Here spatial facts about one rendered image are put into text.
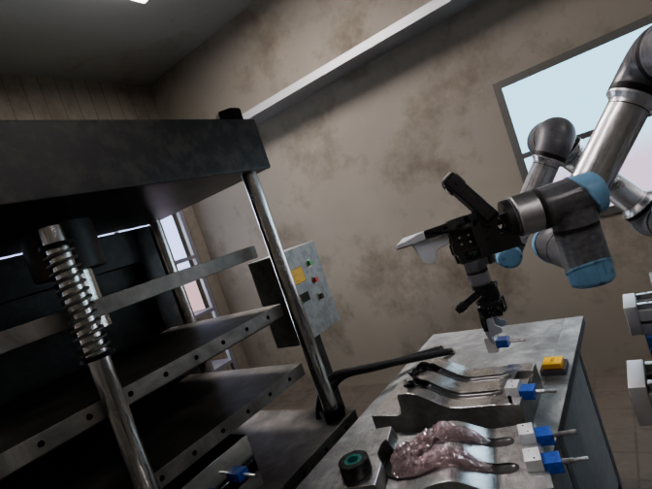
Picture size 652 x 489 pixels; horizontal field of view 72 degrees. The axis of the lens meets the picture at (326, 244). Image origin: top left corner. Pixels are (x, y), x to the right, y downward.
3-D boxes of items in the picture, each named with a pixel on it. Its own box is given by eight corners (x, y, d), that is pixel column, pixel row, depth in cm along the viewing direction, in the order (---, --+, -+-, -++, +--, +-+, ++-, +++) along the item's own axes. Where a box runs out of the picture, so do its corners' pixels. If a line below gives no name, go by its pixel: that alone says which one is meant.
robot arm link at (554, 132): (593, 118, 126) (524, 276, 136) (580, 123, 137) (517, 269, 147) (551, 107, 128) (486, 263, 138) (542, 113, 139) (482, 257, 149)
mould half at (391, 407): (543, 388, 144) (531, 349, 143) (529, 435, 123) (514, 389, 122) (407, 393, 173) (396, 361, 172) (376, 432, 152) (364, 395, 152)
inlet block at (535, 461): (589, 462, 101) (582, 440, 101) (595, 476, 96) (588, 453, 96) (528, 470, 105) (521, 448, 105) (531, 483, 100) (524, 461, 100)
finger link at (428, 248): (408, 272, 76) (457, 255, 78) (397, 239, 77) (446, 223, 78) (404, 273, 80) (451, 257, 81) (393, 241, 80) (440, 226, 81)
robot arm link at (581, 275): (597, 270, 86) (580, 215, 85) (628, 280, 75) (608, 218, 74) (555, 282, 87) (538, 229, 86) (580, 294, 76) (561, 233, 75)
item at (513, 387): (560, 395, 125) (555, 376, 125) (558, 404, 121) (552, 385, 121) (512, 396, 133) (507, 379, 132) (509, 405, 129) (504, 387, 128)
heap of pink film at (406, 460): (490, 435, 119) (481, 407, 118) (495, 477, 102) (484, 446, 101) (397, 448, 127) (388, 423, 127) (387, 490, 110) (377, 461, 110)
